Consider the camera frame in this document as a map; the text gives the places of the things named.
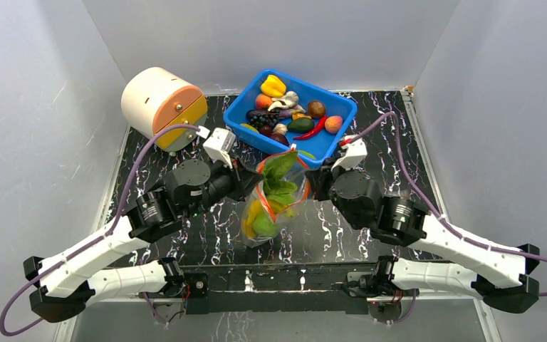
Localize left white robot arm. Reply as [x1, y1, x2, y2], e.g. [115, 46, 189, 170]
[24, 159, 263, 323]

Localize light green toy fruit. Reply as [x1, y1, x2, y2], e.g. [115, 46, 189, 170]
[253, 213, 278, 238]

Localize toy mushroom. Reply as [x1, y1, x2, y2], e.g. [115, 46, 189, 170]
[273, 123, 288, 135]

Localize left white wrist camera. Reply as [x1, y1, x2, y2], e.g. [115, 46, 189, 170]
[203, 128, 236, 169]

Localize yellow green toy mango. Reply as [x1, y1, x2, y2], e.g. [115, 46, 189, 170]
[240, 123, 259, 133]

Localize orange toy food piece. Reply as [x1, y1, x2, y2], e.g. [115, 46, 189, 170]
[291, 113, 312, 120]

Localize yellow toy bell pepper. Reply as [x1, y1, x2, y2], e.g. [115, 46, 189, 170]
[260, 74, 287, 98]

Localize blue plastic bin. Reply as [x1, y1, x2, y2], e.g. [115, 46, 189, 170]
[223, 69, 358, 169]

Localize dark red toy onion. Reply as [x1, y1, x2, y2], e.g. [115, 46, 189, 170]
[269, 133, 290, 147]

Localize dark purple toy grapes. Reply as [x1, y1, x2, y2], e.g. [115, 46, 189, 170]
[246, 109, 281, 130]

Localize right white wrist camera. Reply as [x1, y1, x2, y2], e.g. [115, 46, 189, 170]
[332, 135, 368, 170]

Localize dark red toy plum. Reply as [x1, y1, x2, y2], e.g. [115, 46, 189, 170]
[258, 125, 274, 137]

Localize green toy leaf vegetable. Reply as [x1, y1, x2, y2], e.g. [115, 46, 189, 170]
[260, 150, 298, 214]

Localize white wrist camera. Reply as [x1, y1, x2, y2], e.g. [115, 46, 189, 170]
[203, 128, 236, 169]
[332, 135, 368, 170]

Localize toy peach left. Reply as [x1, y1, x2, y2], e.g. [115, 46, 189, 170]
[254, 93, 273, 110]

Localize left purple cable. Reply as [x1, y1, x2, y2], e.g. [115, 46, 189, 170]
[0, 123, 211, 337]

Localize yellow toy banana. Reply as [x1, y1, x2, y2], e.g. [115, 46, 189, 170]
[241, 199, 263, 239]

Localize dark green toy avocado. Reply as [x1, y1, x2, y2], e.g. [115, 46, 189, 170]
[286, 118, 316, 134]

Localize clear orange zip bag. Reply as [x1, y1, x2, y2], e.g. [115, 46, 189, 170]
[241, 145, 311, 247]

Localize red toy chili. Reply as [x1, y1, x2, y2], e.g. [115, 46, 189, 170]
[293, 116, 328, 140]

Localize toy peach right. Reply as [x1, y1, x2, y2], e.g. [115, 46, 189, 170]
[324, 115, 343, 135]

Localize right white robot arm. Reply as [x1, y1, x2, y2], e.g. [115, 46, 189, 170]
[306, 162, 540, 314]

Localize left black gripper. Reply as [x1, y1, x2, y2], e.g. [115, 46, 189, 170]
[186, 152, 264, 220]

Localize toy peach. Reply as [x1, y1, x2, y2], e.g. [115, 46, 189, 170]
[324, 115, 343, 135]
[254, 93, 273, 110]

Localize round cream drawer cabinet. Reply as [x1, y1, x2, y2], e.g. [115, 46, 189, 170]
[120, 67, 208, 139]

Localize green toy lime slice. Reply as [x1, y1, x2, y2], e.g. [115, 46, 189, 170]
[298, 150, 316, 160]

